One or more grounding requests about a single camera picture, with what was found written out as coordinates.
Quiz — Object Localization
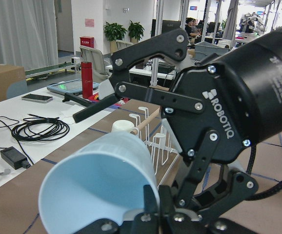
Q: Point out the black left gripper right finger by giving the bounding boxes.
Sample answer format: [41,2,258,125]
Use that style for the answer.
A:
[159,185,228,234]

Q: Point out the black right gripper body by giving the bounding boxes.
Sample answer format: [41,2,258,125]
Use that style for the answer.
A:
[160,28,282,164]

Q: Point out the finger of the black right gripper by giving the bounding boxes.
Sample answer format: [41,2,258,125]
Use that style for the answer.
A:
[171,129,258,222]
[73,28,203,122]

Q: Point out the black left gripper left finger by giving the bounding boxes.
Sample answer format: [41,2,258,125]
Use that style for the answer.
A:
[82,185,159,234]

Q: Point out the light blue cup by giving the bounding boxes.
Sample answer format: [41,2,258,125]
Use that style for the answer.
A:
[39,132,160,234]

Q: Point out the white plastic cup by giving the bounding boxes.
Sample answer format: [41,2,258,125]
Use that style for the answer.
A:
[111,119,135,133]

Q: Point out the red thermos bottle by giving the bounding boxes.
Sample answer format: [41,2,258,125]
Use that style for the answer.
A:
[81,61,93,99]

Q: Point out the black power adapter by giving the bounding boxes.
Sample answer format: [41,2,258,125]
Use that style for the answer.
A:
[0,146,31,170]

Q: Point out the black smartphone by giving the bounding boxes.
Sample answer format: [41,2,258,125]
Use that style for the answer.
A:
[21,94,53,103]

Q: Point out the black braided cable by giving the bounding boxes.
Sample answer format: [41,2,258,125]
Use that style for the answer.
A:
[243,143,282,202]

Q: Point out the white wire cup rack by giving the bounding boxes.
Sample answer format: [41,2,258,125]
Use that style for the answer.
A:
[129,106,180,185]

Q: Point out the coiled black cable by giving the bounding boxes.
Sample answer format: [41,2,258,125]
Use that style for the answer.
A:
[0,113,71,142]

